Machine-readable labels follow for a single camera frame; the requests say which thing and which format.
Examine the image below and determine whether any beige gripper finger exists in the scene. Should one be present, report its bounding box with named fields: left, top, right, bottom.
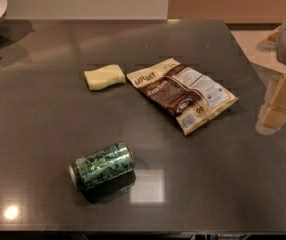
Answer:
left=255, top=73, right=286, bottom=135

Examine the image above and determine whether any green soda can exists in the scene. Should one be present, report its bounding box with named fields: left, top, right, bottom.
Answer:
left=69, top=141, right=135, bottom=191

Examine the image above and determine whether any brown and white snack bag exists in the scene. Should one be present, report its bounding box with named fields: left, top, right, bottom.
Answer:
left=127, top=58, right=238, bottom=136

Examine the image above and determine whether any yellow sponge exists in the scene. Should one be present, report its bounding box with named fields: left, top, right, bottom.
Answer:
left=84, top=64, right=125, bottom=91

